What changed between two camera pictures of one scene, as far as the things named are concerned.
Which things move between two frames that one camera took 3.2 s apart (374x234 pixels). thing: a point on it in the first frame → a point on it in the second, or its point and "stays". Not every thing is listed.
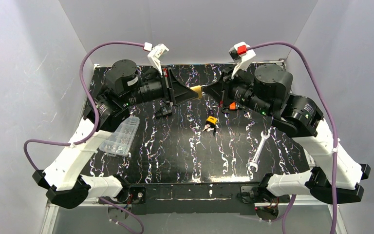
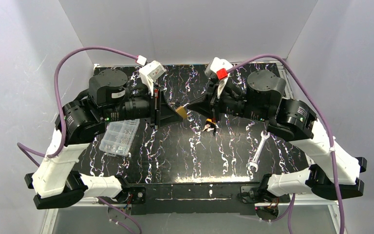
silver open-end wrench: [253, 163] stays
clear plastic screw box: [122, 141] stays
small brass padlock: [198, 89] → [182, 112]
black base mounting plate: [196, 198] stays
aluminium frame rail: [50, 213] stays
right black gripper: [224, 89] → [213, 103]
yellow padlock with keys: [211, 124] stays
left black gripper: [169, 89] → [156, 108]
